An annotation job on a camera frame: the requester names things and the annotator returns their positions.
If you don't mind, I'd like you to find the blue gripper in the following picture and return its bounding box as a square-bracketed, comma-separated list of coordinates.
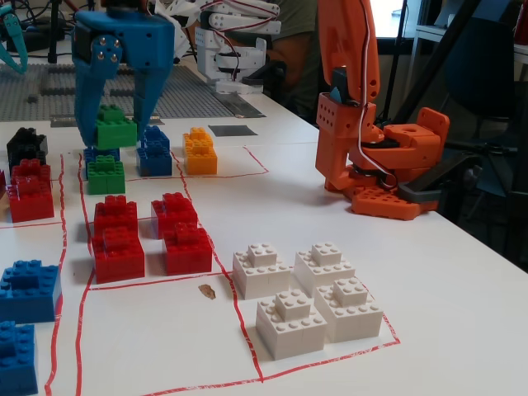
[73, 10, 177, 148]

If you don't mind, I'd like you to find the green stepped lego block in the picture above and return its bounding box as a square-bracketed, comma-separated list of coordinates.
[95, 104, 138, 150]
[85, 155, 126, 196]

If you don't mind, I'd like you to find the yellow stepped lego block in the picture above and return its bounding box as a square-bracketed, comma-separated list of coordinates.
[182, 139, 219, 175]
[183, 126, 215, 148]

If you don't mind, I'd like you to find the black stepped lego block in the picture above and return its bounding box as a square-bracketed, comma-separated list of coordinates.
[6, 139, 50, 167]
[16, 126, 47, 145]

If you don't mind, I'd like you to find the square grey tape marker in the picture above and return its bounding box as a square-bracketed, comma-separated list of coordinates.
[207, 123, 260, 138]

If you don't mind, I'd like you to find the white stepped lego block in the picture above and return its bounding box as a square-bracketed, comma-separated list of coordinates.
[293, 242, 356, 290]
[315, 276, 384, 343]
[232, 242, 292, 300]
[255, 288, 329, 362]

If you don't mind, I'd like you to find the long grey tape strip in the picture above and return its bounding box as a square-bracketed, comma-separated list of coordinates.
[49, 115, 165, 128]

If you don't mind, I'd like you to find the grey lego baseplate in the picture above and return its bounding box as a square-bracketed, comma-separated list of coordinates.
[0, 61, 265, 123]

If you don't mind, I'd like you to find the black stand pole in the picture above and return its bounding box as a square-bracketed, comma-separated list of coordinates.
[47, 0, 63, 65]

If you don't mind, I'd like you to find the teal robot claw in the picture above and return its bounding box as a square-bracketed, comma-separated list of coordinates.
[0, 7, 29, 75]

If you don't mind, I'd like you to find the wrinkled grey tape strip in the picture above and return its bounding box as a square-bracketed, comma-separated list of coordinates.
[210, 88, 266, 120]

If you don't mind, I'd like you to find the seated person torso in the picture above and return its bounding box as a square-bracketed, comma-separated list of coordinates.
[267, 0, 331, 120]

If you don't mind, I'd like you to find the grey black table clamp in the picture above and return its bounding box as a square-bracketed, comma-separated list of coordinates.
[398, 153, 482, 205]

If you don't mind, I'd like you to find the dark blue office chair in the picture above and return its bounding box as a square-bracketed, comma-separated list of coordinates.
[443, 0, 528, 257]

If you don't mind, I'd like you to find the grey lego frame piece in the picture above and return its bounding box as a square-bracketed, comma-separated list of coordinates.
[39, 64, 79, 97]

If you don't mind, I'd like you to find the white red arm cable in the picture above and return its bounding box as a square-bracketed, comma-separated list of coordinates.
[355, 0, 398, 191]

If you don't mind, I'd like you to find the black camera tripod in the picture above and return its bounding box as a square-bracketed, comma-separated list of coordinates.
[383, 0, 479, 129]

